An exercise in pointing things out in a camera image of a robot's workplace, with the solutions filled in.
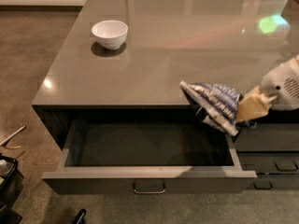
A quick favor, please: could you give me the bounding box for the closed lower right drawer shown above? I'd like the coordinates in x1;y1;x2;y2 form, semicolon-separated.
238;151;299;190

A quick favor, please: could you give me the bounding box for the black object bottom edge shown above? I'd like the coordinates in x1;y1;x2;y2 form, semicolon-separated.
72;209;87;224

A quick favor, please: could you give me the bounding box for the white ceramic bowl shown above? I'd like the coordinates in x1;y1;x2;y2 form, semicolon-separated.
92;20;128;50

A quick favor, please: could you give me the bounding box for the blue chip bag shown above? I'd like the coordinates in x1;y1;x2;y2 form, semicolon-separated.
179;80;241;136

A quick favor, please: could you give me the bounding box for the metal drawer handle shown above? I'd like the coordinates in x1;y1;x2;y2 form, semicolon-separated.
133;183;165;195

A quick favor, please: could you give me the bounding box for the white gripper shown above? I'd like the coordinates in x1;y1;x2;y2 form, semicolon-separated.
236;55;299;122

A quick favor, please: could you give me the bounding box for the metal rod on floor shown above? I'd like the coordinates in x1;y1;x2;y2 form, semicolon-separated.
0;124;26;150

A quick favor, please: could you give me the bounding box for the open grey top drawer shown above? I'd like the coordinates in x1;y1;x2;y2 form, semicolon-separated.
42;121;256;195

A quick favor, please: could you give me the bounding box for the black bin with items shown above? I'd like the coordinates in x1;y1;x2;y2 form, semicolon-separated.
0;155;24;224

